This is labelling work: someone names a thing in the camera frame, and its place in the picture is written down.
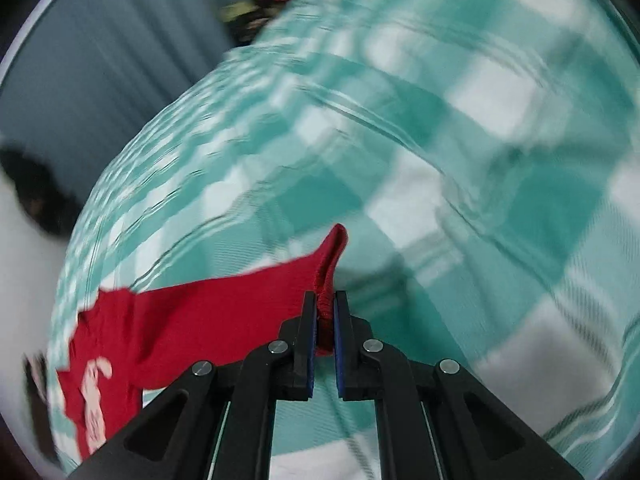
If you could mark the pile of colourful clothes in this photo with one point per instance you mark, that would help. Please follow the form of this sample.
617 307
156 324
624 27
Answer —
246 18

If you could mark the blue-grey curtain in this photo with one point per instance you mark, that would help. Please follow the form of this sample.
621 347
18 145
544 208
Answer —
84 76

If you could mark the red knit sweater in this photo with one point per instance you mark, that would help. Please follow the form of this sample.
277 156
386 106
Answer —
129 342

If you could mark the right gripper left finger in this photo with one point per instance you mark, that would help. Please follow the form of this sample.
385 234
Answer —
215 422

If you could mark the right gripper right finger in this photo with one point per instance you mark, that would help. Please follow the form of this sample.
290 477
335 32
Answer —
435 421

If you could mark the teal plaid bed quilt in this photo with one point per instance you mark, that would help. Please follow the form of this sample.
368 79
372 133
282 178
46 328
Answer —
483 156

